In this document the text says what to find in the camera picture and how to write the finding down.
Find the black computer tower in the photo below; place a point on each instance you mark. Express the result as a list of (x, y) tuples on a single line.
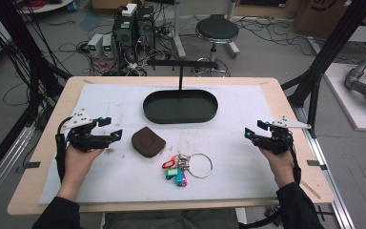
[(125, 35), (145, 27)]

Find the cardboard box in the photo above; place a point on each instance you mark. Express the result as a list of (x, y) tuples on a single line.
[(321, 16)]

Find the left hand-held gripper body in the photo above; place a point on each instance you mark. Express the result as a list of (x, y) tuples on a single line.
[(85, 140)]

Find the white table mat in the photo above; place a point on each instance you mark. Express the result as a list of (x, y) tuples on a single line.
[(222, 178)]

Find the light wooden table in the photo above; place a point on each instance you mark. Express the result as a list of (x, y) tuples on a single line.
[(301, 178)]

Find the person's left hand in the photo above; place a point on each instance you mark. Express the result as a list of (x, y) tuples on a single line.
[(81, 165)]

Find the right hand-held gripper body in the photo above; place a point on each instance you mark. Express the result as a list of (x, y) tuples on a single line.
[(276, 141)]

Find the black metal frame strut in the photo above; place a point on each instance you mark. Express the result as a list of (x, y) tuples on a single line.
[(327, 54)]

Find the white platform board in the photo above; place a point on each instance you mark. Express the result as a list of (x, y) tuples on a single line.
[(346, 105)]

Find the white power supply unit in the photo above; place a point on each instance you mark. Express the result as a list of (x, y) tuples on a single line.
[(108, 45), (94, 44)]

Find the person's right hand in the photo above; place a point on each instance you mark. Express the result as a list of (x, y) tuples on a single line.
[(279, 167)]

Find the black round stool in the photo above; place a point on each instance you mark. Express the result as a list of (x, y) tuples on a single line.
[(217, 30)]

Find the brown wallet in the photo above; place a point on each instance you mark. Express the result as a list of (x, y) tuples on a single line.
[(148, 142)]

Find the black oval tray with hook stand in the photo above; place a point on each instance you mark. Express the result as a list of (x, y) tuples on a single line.
[(180, 108)]

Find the person's lap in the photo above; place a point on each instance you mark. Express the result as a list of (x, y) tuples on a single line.
[(171, 221)]

